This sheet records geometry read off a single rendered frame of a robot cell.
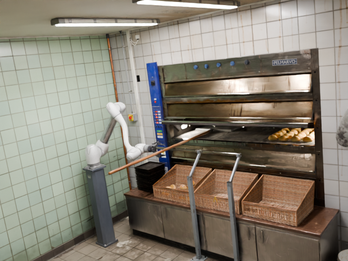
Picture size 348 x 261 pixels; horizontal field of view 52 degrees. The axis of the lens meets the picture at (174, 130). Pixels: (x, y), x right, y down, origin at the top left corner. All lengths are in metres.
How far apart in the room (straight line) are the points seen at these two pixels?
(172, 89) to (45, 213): 2.11
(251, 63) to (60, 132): 2.39
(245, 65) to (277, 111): 0.57
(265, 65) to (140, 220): 2.38
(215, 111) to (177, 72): 0.67
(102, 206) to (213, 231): 1.42
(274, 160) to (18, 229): 2.90
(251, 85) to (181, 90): 0.92
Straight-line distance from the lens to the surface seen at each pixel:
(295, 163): 3.81
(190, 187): 3.80
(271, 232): 3.56
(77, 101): 4.73
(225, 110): 4.03
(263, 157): 3.95
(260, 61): 3.78
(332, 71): 3.52
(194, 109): 4.27
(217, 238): 3.94
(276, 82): 3.72
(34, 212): 4.55
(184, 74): 4.30
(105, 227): 4.67
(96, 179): 4.44
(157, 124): 4.64
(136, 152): 4.07
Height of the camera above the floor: 2.15
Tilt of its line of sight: 11 degrees down
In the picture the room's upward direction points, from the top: 7 degrees counter-clockwise
